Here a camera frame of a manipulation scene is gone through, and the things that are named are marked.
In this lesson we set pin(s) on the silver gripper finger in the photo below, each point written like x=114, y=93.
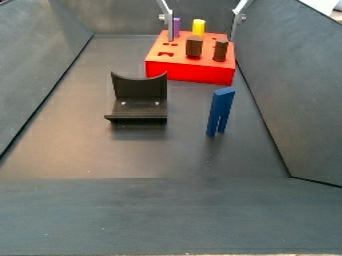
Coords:
x=238, y=14
x=166, y=16

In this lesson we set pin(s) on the blue two-pronged block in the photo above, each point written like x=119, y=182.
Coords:
x=219, y=111

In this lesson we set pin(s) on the red shape-sorting board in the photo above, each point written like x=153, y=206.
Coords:
x=167, y=58

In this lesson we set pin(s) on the purple rectangular peg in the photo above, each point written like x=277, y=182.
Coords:
x=177, y=27

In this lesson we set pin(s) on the yellow cylinder peg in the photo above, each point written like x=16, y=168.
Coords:
x=198, y=27

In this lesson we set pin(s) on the brown hexagonal peg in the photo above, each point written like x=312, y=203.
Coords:
x=221, y=50

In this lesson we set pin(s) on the brown heart-shaped peg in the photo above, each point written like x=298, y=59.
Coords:
x=194, y=44

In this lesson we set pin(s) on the black curved holder stand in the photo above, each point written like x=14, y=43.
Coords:
x=141, y=98

